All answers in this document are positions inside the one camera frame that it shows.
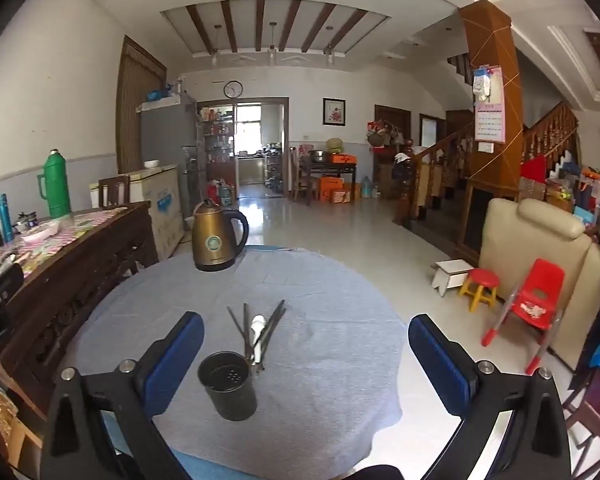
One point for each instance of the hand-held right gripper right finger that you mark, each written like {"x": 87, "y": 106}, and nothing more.
{"x": 437, "y": 360}

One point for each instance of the black perforated utensil holder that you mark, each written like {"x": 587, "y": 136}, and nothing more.
{"x": 230, "y": 400}

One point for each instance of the white chest freezer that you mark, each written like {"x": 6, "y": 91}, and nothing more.
{"x": 165, "y": 200}

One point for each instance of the white dish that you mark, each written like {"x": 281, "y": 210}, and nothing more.
{"x": 40, "y": 234}

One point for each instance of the grey refrigerator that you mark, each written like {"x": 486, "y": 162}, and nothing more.
{"x": 165, "y": 135}

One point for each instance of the round wall clock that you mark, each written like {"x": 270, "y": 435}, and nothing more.
{"x": 233, "y": 89}

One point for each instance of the framed flower picture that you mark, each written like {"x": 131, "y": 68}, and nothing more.
{"x": 334, "y": 112}

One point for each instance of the green thermos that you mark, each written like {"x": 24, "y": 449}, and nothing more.
{"x": 57, "y": 185}

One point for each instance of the small white stool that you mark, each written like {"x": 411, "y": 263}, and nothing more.
{"x": 450, "y": 267}

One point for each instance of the wall calendar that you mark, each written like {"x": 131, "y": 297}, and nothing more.
{"x": 490, "y": 125}

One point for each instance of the blue water jug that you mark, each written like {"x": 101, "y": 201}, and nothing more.
{"x": 368, "y": 188}

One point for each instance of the white bowl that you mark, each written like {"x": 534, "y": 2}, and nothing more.
{"x": 152, "y": 164}

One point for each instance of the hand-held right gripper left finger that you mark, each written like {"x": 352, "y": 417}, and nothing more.
{"x": 175, "y": 360}

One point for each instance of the orange box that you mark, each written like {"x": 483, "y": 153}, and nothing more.
{"x": 330, "y": 182}
{"x": 342, "y": 196}
{"x": 342, "y": 158}

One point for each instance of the wooden pillar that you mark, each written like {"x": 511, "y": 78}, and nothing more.
{"x": 495, "y": 170}

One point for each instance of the metal bowl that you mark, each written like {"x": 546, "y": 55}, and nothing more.
{"x": 318, "y": 156}

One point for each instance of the pendant lamp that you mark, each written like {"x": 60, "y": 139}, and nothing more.
{"x": 330, "y": 55}
{"x": 272, "y": 54}
{"x": 214, "y": 55}

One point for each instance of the red and yellow stool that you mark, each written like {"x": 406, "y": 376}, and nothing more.
{"x": 482, "y": 277}

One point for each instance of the carved dark wooden sideboard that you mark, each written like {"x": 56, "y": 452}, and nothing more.
{"x": 80, "y": 280}

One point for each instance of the white spoon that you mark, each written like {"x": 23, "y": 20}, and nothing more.
{"x": 256, "y": 322}

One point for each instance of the glass display cabinet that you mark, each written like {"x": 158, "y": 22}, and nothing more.
{"x": 217, "y": 135}

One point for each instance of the cream leather armchair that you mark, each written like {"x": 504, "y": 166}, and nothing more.
{"x": 525, "y": 240}

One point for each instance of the grey tablecloth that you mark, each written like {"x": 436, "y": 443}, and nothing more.
{"x": 320, "y": 310}

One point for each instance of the dark wooden table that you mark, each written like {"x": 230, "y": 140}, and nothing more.
{"x": 325, "y": 165}

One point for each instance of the wooden staircase railing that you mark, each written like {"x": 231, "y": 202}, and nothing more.
{"x": 550, "y": 125}

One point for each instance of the gold electric kettle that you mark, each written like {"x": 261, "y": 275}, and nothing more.
{"x": 212, "y": 240}

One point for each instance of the brown wooden door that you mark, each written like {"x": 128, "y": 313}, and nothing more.
{"x": 135, "y": 110}

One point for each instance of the red plastic child chair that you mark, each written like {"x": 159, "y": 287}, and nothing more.
{"x": 540, "y": 290}

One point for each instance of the patterned table cover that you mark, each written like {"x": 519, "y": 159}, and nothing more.
{"x": 70, "y": 230}

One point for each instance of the blue bottle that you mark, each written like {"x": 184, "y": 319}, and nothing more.
{"x": 5, "y": 215}

